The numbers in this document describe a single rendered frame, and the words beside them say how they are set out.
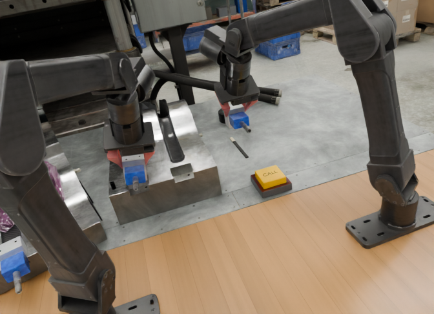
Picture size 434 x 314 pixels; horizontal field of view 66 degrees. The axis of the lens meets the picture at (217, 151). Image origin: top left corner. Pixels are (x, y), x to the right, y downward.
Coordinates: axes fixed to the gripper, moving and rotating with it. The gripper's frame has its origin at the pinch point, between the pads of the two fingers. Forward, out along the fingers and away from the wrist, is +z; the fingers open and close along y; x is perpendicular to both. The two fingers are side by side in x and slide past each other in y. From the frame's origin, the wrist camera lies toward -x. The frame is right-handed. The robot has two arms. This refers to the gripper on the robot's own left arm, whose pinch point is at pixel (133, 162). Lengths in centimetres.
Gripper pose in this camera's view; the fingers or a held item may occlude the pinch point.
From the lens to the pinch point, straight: 79.0
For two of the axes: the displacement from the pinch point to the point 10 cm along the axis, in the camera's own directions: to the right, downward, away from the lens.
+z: -0.7, 6.6, 7.5
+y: -9.7, 1.4, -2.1
